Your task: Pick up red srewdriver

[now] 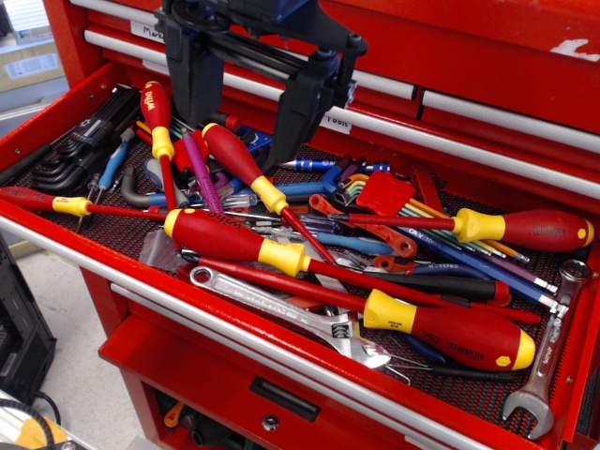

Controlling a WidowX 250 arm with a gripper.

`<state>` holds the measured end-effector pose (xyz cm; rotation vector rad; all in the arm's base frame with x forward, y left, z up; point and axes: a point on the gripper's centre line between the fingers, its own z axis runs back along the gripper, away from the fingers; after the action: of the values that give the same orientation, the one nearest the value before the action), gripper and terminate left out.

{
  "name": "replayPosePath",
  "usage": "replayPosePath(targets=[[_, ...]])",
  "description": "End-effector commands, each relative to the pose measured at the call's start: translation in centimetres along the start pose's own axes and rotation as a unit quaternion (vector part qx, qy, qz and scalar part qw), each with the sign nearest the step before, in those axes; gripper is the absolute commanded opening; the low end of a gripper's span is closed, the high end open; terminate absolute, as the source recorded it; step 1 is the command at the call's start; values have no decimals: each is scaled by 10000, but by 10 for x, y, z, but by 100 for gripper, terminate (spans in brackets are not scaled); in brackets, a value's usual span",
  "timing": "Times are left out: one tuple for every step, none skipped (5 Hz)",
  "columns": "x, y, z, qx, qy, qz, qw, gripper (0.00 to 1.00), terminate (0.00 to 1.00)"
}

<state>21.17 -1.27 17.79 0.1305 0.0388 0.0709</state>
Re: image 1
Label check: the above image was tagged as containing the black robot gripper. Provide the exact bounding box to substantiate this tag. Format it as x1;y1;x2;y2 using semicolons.
155;1;368;173

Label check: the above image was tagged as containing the large red yellow screwdriver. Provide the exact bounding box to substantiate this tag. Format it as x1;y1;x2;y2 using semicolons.
163;208;543;325

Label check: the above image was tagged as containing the red yellow screwdriver centre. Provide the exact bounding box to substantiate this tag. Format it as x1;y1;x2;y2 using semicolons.
202;123;335;263

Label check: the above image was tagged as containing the white drawer label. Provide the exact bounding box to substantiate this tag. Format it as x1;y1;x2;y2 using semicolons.
320;109;353;135

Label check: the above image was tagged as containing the blue aluminium bit driver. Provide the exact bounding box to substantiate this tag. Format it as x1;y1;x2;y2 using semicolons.
278;158;391;173

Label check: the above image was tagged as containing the red yellow screwdriver upright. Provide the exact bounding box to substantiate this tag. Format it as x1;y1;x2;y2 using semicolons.
141;81;177;210

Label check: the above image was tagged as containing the purple hex driver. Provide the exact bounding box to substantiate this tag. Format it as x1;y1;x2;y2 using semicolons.
182;128;224;214

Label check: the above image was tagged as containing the small blue precision screwdriver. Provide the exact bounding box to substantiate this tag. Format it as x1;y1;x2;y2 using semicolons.
87;127;135;204

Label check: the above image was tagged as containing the large grey hex key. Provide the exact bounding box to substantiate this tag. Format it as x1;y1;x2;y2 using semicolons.
121;167;151;209

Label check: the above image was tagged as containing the rainbow hex key set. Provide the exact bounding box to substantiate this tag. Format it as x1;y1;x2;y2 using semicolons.
334;172;530;263

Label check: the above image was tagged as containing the black hex key set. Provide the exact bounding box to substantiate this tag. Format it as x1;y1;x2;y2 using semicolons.
1;86;141;195

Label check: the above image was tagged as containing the red yellow screwdriver left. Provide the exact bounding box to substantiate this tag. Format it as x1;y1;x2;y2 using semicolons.
1;187;167;220

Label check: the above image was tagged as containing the red flat wrench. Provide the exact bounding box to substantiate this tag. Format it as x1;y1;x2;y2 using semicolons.
308;194;418;258

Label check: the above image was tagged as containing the red tool chest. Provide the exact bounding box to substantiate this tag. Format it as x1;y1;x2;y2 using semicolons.
1;1;599;449

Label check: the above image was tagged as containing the silver adjustable wrench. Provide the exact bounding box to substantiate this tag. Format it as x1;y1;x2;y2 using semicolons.
189;266;391;368

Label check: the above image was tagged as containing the long blue hex key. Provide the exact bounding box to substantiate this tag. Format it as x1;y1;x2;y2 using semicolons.
395;227;562;313

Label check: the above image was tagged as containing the open red drawer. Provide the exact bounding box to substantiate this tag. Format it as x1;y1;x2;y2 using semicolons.
0;60;600;450

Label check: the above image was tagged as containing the red yellow screwdriver front right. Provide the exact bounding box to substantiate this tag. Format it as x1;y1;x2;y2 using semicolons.
199;257;536;371

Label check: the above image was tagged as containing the black thin pick tool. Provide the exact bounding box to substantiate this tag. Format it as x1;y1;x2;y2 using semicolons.
386;355;515;383

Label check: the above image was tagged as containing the black box on floor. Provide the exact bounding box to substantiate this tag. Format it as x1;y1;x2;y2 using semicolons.
1;242;56;404

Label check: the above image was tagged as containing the silver combination wrench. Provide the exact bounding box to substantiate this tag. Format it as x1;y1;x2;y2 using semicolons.
502;259;593;441

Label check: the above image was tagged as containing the black handled screwdriver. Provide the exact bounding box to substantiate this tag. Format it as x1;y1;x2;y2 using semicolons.
369;273;512;307

